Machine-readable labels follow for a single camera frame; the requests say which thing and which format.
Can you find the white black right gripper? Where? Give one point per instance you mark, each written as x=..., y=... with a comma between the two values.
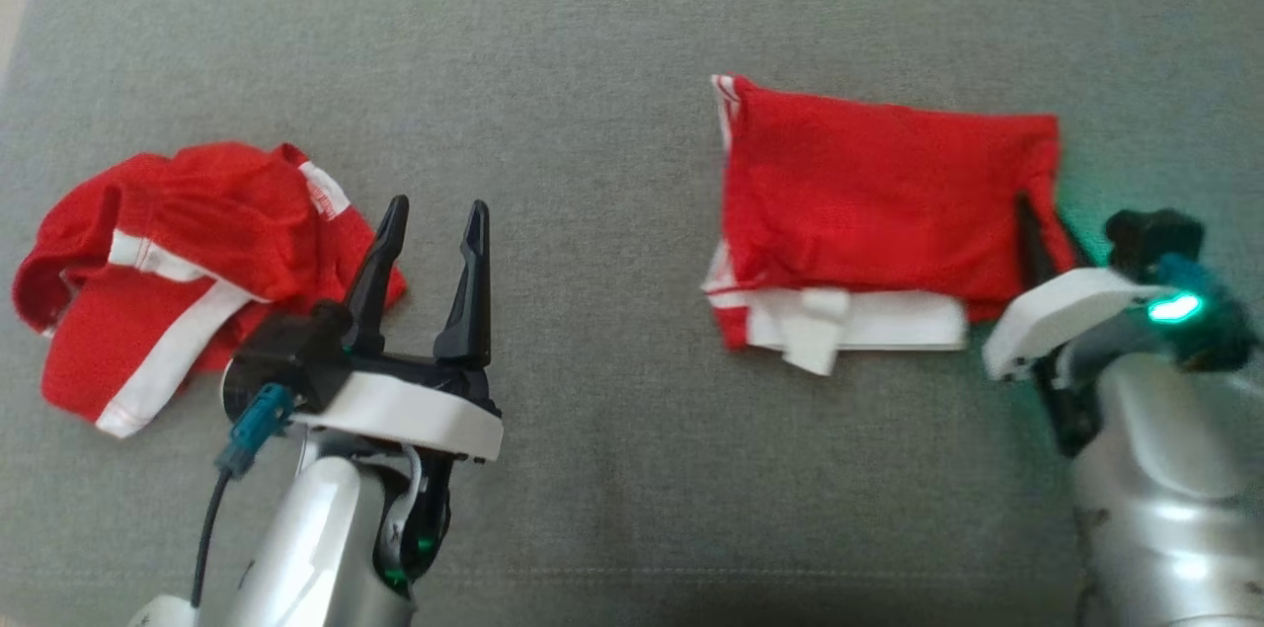
x=1057, y=321

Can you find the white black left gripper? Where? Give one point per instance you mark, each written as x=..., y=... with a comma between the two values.
x=415, y=410

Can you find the red shorts white waistband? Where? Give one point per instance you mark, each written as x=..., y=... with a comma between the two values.
x=869, y=202

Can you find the red shorts white side stripe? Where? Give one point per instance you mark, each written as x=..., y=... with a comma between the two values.
x=197, y=202

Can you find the grey fabric sofa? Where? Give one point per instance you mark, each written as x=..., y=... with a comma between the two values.
x=612, y=64

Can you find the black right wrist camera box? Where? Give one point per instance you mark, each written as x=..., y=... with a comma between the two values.
x=1150, y=234

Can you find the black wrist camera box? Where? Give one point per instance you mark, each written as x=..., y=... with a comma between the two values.
x=1150, y=234
x=286, y=355

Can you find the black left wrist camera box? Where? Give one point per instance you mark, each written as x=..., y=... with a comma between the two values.
x=286, y=355

